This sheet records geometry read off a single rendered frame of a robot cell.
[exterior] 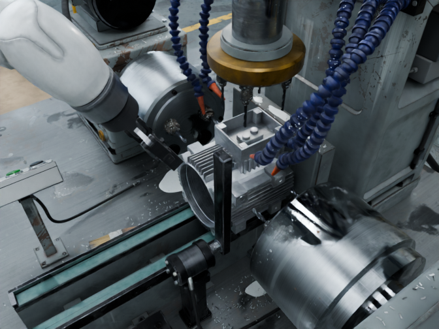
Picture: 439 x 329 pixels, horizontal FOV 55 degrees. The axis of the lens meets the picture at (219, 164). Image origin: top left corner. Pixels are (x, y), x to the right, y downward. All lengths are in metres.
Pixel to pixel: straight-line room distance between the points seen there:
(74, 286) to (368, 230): 0.62
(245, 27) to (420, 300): 0.49
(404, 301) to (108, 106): 0.53
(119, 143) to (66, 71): 0.69
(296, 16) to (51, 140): 0.91
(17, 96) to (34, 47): 2.47
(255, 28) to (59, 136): 0.95
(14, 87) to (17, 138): 1.65
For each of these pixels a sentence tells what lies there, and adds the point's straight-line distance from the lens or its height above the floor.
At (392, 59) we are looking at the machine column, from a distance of 0.83.
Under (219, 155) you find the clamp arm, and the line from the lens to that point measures 0.67.
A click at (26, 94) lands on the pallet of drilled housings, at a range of 3.08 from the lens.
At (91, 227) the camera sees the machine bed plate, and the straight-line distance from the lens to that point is 1.19.
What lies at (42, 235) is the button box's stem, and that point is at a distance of 1.10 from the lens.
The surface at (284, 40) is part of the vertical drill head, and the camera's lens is 0.76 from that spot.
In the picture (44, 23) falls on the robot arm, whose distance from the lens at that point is 0.63.
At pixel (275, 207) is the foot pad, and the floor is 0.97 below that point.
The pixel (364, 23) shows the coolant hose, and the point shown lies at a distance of 0.65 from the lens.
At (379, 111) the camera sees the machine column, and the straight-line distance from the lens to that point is 0.88.
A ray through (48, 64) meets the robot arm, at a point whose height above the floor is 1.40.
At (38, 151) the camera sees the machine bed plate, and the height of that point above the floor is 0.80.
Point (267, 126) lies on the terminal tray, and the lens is 0.95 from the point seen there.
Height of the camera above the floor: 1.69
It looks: 43 degrees down
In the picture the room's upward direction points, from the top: straight up
